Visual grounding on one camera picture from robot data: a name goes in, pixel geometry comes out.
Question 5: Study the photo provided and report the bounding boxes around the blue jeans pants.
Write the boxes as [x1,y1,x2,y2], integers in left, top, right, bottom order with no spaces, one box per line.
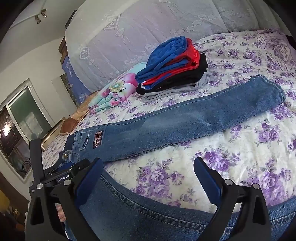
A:
[59,75,296,241]

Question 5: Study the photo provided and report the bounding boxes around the bed with purple floral sheet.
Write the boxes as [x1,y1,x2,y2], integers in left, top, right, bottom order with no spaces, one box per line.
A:
[42,28,296,214]

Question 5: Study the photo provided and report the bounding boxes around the window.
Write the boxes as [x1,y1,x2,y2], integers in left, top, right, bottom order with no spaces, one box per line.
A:
[0,78,52,184]

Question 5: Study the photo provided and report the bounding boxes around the marbled panel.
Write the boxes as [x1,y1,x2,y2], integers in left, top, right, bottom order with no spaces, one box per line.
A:
[60,73,78,108]

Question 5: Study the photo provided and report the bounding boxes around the dark wooden frame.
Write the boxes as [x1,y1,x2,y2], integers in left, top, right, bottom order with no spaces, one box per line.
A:
[65,10,78,29]

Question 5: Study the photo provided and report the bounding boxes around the brown pillow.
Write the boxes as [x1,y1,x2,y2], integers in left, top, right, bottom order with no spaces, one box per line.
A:
[60,91,102,136]

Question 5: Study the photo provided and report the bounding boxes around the folded floral blanket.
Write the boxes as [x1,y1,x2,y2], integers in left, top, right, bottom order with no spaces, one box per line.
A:
[88,62,145,114]

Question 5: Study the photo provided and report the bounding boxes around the wooden box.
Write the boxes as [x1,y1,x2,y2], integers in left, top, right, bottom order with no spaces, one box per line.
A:
[58,36,68,63]

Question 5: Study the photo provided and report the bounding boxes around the folded blue pants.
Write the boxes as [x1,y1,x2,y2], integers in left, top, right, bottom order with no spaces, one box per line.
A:
[135,36,192,84]

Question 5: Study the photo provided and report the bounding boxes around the white lace covered headboard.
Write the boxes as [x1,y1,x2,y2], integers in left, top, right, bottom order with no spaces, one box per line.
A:
[65,0,281,93]

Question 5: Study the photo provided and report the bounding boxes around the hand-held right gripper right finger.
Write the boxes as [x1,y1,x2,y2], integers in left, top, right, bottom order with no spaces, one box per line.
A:
[193,156,272,241]

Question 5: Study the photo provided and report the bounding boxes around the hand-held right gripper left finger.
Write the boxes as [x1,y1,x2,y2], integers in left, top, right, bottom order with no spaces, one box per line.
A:
[24,158,104,241]

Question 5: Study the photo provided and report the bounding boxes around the person's left hand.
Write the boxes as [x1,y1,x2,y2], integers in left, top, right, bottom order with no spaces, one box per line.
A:
[57,206,67,225]

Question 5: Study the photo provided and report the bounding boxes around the folded red pants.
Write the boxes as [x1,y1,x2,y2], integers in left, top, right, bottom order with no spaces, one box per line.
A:
[142,38,200,90]

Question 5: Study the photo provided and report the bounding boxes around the folded grey pants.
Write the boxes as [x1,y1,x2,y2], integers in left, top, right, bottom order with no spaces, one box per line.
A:
[142,75,210,103]

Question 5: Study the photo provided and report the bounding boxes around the stack of folded clothes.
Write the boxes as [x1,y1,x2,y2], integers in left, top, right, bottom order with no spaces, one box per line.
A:
[136,53,208,95]

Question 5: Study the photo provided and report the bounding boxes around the blue printed cloth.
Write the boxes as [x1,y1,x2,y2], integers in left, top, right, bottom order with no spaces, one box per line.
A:
[61,56,92,107]

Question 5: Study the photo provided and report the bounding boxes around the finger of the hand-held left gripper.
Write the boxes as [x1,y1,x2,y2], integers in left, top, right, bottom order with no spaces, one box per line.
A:
[69,159,90,175]

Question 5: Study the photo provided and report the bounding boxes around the ceiling spotlight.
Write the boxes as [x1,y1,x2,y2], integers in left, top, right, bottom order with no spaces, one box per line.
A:
[34,8,48,24]

